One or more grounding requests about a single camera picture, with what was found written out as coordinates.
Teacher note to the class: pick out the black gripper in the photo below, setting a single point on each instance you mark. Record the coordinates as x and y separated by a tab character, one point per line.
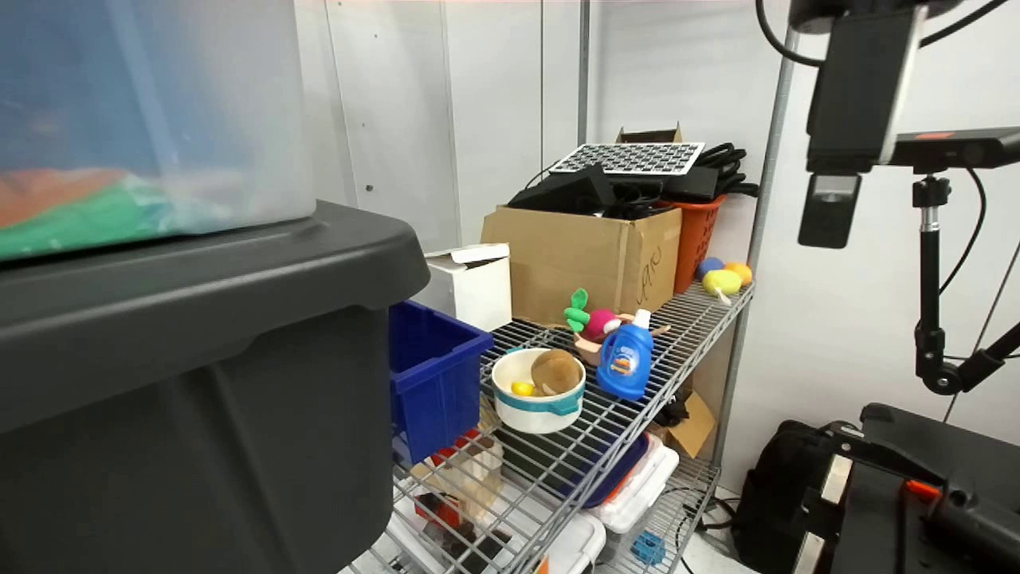
849	97

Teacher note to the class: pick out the brown bread plush toy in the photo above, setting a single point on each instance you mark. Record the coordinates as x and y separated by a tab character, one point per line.
557	370

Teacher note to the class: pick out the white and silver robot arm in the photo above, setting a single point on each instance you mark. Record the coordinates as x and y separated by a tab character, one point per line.
849	11

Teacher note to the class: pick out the yellow orange blue ball toy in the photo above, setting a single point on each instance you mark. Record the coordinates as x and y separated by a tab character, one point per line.
721	279

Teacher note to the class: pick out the blue toy detergent bottle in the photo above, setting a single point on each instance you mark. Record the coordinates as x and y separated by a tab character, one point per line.
627	362

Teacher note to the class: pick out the pink radish plush green leaves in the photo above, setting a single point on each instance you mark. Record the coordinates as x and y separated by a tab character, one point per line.
600	324

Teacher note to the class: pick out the cream pot with teal band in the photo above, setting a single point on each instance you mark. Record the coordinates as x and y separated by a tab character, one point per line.
538	414

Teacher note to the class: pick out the blue plastic bin container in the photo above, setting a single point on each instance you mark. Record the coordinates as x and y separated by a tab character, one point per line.
432	383

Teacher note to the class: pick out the orange plastic bucket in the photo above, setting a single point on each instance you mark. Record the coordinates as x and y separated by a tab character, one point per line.
695	240

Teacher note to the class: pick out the black gridded keyboard panel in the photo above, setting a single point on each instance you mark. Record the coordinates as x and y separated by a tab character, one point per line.
631	159

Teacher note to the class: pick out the brown cardboard box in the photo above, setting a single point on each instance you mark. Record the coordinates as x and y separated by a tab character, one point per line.
576	261

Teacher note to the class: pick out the black bag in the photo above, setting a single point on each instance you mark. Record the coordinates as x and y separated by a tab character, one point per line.
784	499

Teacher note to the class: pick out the black equipment with orange knob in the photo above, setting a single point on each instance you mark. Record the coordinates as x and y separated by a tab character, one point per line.
935	489

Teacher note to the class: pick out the white plastic case orange trim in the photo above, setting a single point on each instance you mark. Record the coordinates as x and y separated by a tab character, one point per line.
638	489
576	544

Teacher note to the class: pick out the white cardboard box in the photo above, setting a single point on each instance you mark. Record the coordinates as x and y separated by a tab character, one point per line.
473	289

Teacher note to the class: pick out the small blue round object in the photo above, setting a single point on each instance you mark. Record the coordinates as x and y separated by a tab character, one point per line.
644	549

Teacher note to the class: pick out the black plastic storage tote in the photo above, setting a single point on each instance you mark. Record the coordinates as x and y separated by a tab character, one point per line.
192	426

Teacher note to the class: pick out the clear plastic storage tote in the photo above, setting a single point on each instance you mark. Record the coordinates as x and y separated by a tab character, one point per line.
138	106

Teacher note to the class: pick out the black camera on stand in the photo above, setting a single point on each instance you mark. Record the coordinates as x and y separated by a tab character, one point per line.
958	149

